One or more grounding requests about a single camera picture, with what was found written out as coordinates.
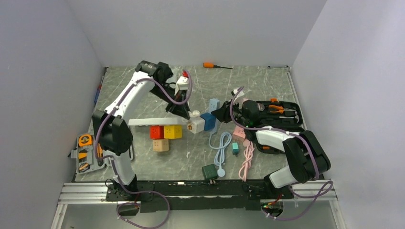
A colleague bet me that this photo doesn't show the black tool case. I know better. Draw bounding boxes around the black tool case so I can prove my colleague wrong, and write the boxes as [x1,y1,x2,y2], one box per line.
[253,100,304,154]

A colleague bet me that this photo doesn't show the grey tool tray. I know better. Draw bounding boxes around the grey tool tray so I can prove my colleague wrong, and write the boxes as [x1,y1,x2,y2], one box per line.
[70,133,136,180]

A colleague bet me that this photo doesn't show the orange handled screwdriver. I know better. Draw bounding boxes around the orange handled screwdriver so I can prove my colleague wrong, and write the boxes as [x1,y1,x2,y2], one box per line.
[203,62,233,70]

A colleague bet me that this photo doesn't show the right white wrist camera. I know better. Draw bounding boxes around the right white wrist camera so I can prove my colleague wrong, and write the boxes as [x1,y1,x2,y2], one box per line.
[231,88,245,101]

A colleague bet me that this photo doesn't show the pink cable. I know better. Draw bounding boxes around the pink cable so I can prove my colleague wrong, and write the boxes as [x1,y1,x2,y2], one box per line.
[238,139,256,183]

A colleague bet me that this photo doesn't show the orange tape measure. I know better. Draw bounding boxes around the orange tape measure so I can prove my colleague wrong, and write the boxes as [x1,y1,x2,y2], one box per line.
[78,134,93,147]

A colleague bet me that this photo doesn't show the blue cube socket adapter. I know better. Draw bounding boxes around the blue cube socket adapter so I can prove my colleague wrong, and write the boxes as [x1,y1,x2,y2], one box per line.
[200,113,216,131]

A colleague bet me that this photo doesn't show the beige cube socket adapter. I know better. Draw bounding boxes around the beige cube socket adapter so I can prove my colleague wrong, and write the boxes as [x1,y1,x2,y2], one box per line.
[152,139,169,152]

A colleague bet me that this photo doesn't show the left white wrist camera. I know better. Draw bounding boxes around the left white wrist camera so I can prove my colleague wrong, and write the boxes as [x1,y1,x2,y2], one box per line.
[175,70,192,94]

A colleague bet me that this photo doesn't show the light blue cable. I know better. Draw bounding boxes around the light blue cable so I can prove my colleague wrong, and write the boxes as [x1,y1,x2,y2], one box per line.
[208,131,233,178]

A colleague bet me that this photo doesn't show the pink cube socket adapter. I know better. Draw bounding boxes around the pink cube socket adapter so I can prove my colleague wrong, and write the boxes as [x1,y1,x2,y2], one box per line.
[232,126,245,141]

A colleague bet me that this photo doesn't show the white power strip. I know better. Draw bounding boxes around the white power strip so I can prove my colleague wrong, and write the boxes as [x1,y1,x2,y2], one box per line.
[128,117,189,126]

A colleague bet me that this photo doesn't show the light blue power strip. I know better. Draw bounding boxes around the light blue power strip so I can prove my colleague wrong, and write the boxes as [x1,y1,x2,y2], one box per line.
[208,98,221,135]

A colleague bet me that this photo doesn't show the white cube socket adapter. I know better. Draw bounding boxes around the white cube socket adapter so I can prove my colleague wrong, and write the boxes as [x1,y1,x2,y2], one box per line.
[187,117,205,134]

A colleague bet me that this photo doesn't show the yellow cube socket adapter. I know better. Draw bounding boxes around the yellow cube socket adapter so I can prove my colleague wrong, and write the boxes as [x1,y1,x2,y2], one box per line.
[163,125,182,139]

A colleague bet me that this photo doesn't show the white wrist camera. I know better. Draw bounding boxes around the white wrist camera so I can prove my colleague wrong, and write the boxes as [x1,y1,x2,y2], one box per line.
[175,70,192,94]
[231,88,245,101]

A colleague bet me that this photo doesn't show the blue red pen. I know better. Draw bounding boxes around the blue red pen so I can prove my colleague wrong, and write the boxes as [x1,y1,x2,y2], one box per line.
[94,76,104,105]

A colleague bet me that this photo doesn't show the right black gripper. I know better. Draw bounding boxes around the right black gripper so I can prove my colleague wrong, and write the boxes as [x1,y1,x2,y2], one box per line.
[212,98,249,128]

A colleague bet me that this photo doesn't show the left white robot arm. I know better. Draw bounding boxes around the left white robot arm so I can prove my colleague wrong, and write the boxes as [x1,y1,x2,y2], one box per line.
[92,61,193,200]

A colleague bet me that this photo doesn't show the dark green cube adapter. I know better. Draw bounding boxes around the dark green cube adapter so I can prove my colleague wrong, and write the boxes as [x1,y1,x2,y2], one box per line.
[202,164,218,184]

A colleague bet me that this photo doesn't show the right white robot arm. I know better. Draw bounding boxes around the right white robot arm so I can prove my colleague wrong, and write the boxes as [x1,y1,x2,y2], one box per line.
[212,99,331,198]

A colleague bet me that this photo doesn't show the red cube socket adapter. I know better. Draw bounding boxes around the red cube socket adapter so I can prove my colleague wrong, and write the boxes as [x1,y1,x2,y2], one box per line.
[149,125,164,139]

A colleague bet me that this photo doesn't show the teal small plug adapter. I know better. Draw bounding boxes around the teal small plug adapter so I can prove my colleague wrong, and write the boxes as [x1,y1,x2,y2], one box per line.
[232,142,240,156]

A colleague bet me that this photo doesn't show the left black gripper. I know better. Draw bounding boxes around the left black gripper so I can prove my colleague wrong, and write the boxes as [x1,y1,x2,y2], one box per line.
[149,83,191,120]

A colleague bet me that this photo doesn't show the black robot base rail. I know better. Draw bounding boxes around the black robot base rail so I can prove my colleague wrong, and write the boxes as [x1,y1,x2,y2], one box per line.
[105,179,293,213]

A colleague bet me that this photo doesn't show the orange pliers in case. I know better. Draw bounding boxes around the orange pliers in case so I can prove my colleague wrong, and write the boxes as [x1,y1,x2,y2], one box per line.
[267,105,297,116]

